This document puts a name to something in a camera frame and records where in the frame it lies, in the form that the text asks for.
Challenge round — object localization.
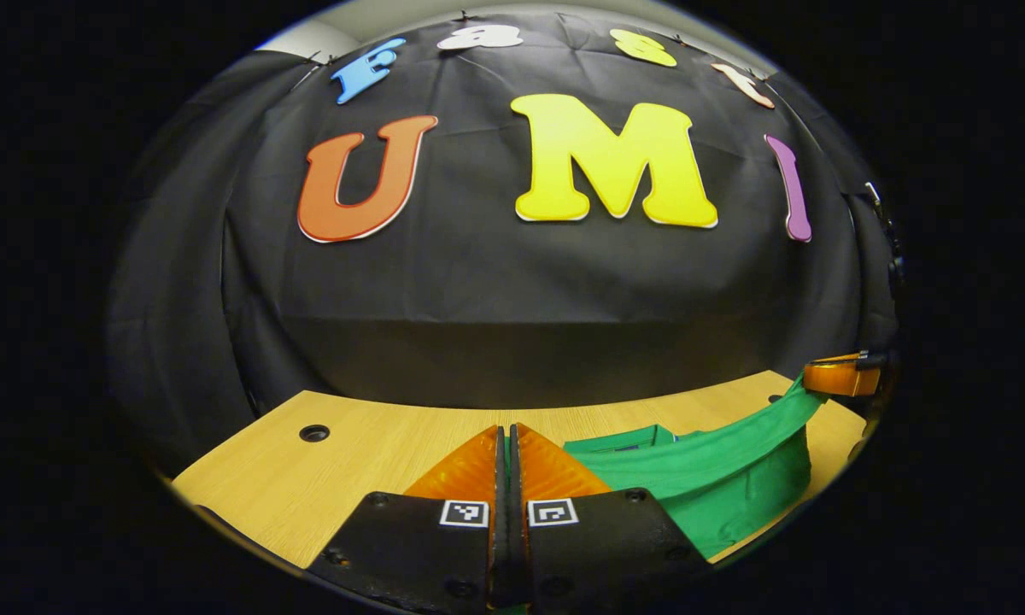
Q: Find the green T-shirt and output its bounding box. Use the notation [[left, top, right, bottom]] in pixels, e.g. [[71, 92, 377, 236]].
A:
[[564, 376, 825, 560]]

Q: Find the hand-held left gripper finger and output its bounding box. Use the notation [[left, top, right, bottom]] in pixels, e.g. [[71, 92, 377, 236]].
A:
[[509, 423, 710, 612], [307, 425, 510, 612]]

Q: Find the black backdrop cloth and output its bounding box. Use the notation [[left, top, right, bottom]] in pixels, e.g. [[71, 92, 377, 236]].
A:
[[107, 9, 902, 475]]

